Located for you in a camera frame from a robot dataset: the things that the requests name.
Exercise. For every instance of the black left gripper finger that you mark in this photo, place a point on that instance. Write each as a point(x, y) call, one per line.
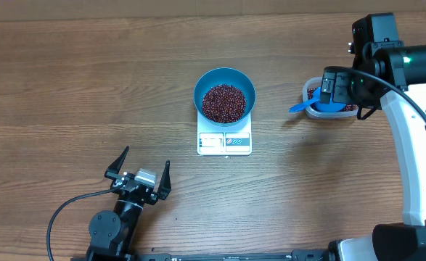
point(114, 168)
point(164, 187)

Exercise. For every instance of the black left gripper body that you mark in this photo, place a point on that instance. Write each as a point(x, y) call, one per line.
point(151, 198)

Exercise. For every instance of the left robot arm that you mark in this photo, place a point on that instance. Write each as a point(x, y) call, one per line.
point(111, 231)

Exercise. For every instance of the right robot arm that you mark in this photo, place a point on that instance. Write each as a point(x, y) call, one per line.
point(388, 76)

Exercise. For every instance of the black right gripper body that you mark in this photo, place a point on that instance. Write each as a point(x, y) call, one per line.
point(347, 88)

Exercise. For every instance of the clear plastic container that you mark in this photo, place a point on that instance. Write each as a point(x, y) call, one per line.
point(315, 114)

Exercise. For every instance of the red beans in bowl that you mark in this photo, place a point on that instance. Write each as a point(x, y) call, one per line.
point(224, 104)

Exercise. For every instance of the teal blue bowl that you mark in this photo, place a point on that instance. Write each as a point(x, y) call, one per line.
point(225, 75)

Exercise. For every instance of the white digital kitchen scale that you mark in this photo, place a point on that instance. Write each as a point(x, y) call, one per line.
point(224, 140)

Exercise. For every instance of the blue plastic measuring scoop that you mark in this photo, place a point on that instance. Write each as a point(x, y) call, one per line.
point(315, 100)

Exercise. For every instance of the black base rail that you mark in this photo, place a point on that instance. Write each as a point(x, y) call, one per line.
point(295, 255)

